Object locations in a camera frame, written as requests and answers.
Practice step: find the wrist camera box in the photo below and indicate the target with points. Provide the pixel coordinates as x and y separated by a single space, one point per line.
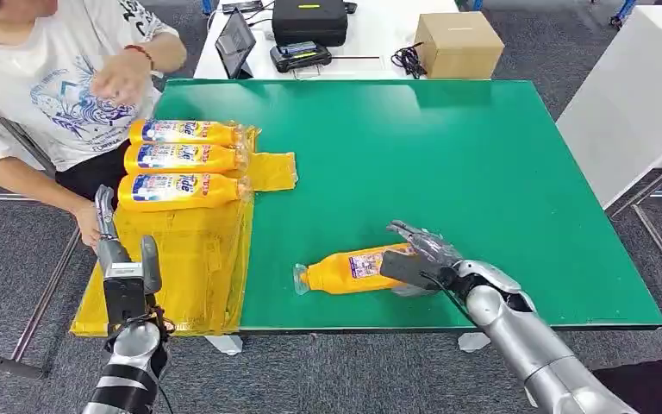
124 294
411 269

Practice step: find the orange drink bottle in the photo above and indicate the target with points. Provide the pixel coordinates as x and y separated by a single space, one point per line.
331 274
177 191
182 132
179 159

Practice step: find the metal side table frame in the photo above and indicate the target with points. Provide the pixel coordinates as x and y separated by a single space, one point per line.
659 243

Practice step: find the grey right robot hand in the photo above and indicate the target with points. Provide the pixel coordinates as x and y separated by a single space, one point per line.
431 245

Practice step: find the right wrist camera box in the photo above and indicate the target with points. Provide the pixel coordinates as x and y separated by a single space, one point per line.
411 269

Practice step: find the person's leg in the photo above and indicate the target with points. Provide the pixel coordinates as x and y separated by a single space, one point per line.
651 385

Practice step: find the blue chair leg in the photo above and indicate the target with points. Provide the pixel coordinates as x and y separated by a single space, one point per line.
209 6
623 12

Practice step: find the person's left hand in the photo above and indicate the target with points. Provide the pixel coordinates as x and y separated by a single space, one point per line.
122 80

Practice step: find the brown cardboard box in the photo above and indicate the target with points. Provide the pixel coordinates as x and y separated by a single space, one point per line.
458 48

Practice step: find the large white side table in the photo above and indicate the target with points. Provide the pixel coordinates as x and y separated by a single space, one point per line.
628 103

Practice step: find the seated person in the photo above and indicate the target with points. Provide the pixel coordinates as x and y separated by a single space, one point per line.
40 74

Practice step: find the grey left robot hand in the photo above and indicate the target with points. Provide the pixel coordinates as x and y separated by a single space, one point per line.
115 251

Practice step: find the black tablet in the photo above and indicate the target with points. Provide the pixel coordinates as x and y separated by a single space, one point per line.
235 44

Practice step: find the metal floor frame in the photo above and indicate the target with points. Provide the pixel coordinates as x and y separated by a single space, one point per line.
45 297

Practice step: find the black carrying case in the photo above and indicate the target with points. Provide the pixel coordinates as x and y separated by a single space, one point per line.
309 23

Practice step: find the small black flat device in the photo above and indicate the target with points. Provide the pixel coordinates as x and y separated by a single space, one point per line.
242 7

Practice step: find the black handheld controller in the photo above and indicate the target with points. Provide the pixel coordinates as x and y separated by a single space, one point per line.
299 56

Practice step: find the green table mat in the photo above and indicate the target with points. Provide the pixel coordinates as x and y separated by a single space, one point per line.
479 171

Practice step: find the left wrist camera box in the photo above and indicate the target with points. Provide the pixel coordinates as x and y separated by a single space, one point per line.
124 294

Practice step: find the person's right hand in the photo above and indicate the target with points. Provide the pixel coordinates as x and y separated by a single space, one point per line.
86 223

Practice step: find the white table foot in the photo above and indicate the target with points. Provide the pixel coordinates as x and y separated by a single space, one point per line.
223 345
474 341

